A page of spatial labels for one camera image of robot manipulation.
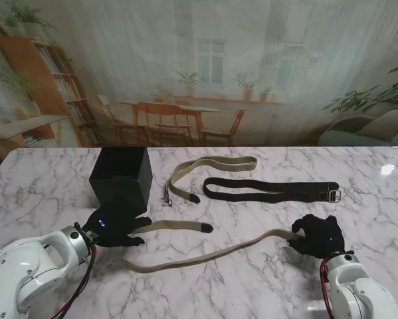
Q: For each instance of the beige woven belt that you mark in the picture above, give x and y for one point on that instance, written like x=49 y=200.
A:
x=218 y=161
x=185 y=224

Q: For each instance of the black belt with silver buckle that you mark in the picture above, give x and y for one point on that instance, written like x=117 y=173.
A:
x=268 y=192

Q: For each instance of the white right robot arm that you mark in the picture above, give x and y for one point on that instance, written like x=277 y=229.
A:
x=368 y=292

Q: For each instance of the printed room scene backdrop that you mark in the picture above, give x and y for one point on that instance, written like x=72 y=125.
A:
x=198 y=66

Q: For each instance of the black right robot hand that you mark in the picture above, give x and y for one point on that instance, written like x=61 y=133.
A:
x=325 y=237

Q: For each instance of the black belt storage box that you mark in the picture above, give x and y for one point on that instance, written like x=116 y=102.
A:
x=119 y=172

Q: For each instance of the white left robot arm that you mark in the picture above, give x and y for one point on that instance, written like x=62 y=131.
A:
x=29 y=272

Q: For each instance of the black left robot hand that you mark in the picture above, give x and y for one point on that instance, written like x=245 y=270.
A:
x=115 y=226

